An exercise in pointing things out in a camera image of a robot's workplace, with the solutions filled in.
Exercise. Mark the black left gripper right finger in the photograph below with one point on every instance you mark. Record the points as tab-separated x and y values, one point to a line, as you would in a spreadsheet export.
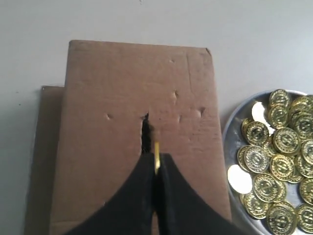
180	210

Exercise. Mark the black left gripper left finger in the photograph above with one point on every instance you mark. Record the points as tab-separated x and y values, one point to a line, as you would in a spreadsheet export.
130	210

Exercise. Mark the gold coin edge-on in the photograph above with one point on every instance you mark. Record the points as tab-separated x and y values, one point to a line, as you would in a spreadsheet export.
157	158

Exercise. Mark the brown cardboard slotted box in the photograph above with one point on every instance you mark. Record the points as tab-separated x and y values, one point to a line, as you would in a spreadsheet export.
89	132

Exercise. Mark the round silver metal plate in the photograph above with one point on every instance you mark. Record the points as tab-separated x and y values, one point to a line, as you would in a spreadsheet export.
268	151

